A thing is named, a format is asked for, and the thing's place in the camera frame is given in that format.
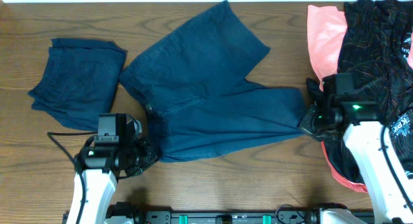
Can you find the navy blue shorts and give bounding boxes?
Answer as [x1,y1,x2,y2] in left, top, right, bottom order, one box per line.
[119,1,307,163]

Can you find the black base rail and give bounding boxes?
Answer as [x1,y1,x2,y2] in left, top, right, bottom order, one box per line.
[106,201,375,224]

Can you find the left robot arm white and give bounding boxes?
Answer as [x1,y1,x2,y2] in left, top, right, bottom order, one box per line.
[64,135,161,224]

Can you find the pink garment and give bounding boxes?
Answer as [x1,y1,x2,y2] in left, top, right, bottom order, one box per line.
[306,5,413,194]

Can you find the folded navy shorts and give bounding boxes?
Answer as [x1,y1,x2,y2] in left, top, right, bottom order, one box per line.
[28,38,126,131]

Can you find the black patterned shirt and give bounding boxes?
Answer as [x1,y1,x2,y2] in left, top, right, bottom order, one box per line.
[305,0,413,186]

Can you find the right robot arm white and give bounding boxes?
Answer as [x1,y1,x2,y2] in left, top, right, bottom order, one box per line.
[299,101,412,223]

